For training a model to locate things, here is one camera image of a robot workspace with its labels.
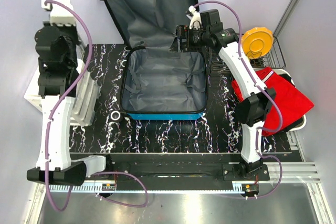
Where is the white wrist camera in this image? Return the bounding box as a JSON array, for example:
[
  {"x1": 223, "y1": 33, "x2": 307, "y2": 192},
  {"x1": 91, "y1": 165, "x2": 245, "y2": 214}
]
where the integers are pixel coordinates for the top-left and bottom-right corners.
[
  {"x1": 41, "y1": 0, "x2": 76, "y2": 27},
  {"x1": 186, "y1": 6, "x2": 202, "y2": 30}
]

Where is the black wire dish rack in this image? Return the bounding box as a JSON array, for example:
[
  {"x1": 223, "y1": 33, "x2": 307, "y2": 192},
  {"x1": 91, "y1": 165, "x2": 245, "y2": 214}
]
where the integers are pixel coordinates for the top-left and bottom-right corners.
[{"x1": 206, "y1": 36, "x2": 286, "y2": 73}]

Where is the white drawer organizer box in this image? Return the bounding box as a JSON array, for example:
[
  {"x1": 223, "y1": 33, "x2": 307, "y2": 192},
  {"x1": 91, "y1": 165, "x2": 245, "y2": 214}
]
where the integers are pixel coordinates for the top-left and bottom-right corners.
[{"x1": 24, "y1": 59, "x2": 100, "y2": 127}]

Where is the white rectangular plastic basin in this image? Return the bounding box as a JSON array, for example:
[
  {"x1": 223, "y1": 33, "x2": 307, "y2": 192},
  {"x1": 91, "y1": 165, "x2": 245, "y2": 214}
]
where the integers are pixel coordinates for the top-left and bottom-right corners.
[{"x1": 273, "y1": 68, "x2": 307, "y2": 132}]

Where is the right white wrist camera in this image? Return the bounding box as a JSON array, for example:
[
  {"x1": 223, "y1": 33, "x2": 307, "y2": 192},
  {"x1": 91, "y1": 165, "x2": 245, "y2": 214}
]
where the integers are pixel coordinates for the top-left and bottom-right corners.
[{"x1": 186, "y1": 6, "x2": 202, "y2": 30}]

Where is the aluminium rail frame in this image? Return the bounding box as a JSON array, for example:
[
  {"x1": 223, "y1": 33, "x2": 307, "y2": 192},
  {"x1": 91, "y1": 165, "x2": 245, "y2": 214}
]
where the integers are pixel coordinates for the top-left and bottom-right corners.
[{"x1": 35, "y1": 137, "x2": 321, "y2": 193}]

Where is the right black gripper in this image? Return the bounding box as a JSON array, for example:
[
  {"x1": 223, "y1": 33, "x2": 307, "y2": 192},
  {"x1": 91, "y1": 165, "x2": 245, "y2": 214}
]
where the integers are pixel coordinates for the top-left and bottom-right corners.
[{"x1": 167, "y1": 25, "x2": 209, "y2": 53}]

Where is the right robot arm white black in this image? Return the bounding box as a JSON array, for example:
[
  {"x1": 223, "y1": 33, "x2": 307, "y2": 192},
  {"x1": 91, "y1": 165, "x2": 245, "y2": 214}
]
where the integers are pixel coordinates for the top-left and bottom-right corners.
[{"x1": 169, "y1": 6, "x2": 276, "y2": 180}]

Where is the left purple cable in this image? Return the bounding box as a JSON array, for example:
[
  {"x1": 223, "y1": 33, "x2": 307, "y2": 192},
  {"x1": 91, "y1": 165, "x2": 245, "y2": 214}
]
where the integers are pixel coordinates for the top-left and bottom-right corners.
[{"x1": 44, "y1": 0, "x2": 149, "y2": 212}]

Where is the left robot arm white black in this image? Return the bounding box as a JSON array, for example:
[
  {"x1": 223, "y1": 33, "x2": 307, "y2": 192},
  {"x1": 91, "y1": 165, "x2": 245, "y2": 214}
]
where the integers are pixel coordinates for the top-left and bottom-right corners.
[{"x1": 26, "y1": 22, "x2": 113, "y2": 186}]

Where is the blue cartoon fish suitcase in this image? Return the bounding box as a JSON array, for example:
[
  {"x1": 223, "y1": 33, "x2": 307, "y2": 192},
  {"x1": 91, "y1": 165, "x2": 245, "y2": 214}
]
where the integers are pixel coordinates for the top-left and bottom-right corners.
[{"x1": 101, "y1": 0, "x2": 208, "y2": 121}]

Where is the orange round plate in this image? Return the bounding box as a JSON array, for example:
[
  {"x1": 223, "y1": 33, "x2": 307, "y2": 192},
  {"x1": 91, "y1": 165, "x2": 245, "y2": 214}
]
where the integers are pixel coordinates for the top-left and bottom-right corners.
[{"x1": 241, "y1": 27, "x2": 274, "y2": 60}]

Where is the black marbled table mat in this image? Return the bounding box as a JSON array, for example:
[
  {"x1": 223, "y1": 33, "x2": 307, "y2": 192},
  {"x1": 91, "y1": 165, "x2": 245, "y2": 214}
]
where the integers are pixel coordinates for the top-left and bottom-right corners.
[{"x1": 68, "y1": 42, "x2": 292, "y2": 154}]

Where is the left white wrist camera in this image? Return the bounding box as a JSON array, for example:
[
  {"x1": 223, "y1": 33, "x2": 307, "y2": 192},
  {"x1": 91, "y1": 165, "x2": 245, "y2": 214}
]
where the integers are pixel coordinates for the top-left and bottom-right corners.
[{"x1": 41, "y1": 0, "x2": 76, "y2": 27}]

